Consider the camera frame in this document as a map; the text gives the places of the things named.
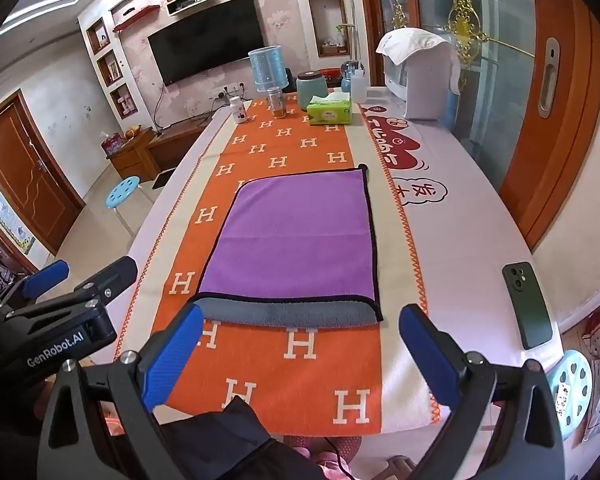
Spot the dark green phone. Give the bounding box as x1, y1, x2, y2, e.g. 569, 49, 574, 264
501, 261, 554, 351

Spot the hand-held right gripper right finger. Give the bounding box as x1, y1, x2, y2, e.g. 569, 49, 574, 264
398, 304, 567, 480

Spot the white folded cloth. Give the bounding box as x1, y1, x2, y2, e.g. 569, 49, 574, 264
376, 27, 454, 67

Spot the red bowl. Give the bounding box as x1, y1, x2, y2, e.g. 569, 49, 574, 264
316, 66, 349, 92

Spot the gold hanging ornament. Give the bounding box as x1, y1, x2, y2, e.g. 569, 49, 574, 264
442, 0, 489, 64

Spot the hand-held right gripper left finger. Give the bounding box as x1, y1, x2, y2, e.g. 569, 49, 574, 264
37, 304, 206, 480

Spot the black flat television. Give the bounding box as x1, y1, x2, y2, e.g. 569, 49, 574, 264
146, 0, 266, 87

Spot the orange printed blanket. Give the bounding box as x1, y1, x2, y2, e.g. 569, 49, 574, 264
114, 91, 443, 439

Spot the white wall shelf box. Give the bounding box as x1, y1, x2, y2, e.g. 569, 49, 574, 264
165, 0, 215, 16

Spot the white tablecloth with red print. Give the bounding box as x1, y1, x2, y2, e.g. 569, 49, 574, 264
111, 85, 565, 443

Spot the wooden television cabinet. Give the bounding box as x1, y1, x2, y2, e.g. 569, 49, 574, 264
105, 114, 214, 181

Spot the white countertop appliance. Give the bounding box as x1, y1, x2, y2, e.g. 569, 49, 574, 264
383, 35, 462, 121

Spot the glass jar with amber contents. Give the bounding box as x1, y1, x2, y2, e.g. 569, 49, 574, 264
266, 87, 286, 120

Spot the wooden sliding door frame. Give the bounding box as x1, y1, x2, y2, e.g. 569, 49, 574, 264
499, 0, 600, 252

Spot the red wall shelf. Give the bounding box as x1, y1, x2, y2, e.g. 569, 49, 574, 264
112, 4, 161, 34

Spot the blue cylindrical container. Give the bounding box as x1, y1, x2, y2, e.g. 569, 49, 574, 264
248, 45, 287, 94

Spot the brown wooden door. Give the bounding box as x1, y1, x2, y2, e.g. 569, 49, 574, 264
0, 90, 86, 257

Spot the person's black clothing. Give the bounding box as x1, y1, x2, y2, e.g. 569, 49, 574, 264
159, 395, 327, 480

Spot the teal ceramic jar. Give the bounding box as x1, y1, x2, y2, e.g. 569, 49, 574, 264
295, 70, 330, 111

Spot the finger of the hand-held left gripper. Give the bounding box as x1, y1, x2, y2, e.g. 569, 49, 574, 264
40, 255, 139, 307
0, 260, 71, 312

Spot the white plastic squeeze bottle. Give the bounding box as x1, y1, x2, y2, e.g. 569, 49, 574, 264
349, 63, 369, 104

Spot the green tissue box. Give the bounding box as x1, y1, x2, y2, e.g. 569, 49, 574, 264
306, 91, 352, 127

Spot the light blue plastic stool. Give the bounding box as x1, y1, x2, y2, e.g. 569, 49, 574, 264
547, 348, 594, 444

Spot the white pill bottle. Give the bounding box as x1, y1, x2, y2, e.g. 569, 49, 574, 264
228, 95, 248, 125

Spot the pink printed bag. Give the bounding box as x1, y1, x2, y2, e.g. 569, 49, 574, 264
100, 132, 126, 156

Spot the blue round stool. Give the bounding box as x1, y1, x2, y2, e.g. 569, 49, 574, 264
104, 175, 154, 237

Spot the purple towel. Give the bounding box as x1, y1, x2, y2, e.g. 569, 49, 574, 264
186, 165, 385, 331

